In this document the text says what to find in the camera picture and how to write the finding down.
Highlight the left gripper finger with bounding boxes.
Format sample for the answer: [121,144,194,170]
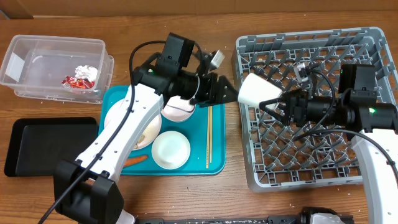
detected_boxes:
[218,76,238,93]
[217,91,238,105]

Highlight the white bowl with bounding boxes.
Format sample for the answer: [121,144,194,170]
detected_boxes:
[151,131,191,170]
[161,96,195,123]

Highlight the pile of white rice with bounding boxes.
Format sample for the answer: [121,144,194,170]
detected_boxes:
[135,123,159,149]

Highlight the grey dishwasher rack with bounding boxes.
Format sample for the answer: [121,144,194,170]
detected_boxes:
[231,27,397,192]

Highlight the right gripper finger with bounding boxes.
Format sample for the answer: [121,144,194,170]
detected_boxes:
[259,105,288,124]
[259,89,302,108]

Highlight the orange carrot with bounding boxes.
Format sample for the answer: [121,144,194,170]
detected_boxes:
[124,155,148,167]

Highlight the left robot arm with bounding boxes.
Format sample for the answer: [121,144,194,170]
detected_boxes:
[50,33,238,223]

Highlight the white plate with food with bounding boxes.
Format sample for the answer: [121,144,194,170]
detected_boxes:
[104,100,162,151]

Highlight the clear plastic storage bin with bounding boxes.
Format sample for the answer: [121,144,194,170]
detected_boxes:
[1,35,114,104]

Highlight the wooden chopstick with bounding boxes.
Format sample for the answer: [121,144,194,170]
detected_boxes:
[209,106,213,163]
[206,107,211,169]

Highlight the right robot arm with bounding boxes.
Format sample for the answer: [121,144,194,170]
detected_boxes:
[259,64,397,223]

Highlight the white cup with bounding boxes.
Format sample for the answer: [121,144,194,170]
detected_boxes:
[238,73,282,108]

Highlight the black plastic tray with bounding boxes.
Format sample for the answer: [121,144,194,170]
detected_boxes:
[4,117,98,177]

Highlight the red snack wrapper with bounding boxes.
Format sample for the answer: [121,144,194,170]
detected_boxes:
[62,76,95,89]

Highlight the white tissue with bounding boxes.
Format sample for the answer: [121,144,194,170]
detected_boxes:
[75,65,98,82]

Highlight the teal serving tray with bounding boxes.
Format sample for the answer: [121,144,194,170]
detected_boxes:
[98,85,226,176]

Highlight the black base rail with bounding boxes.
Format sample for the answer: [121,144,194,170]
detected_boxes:
[136,215,354,224]

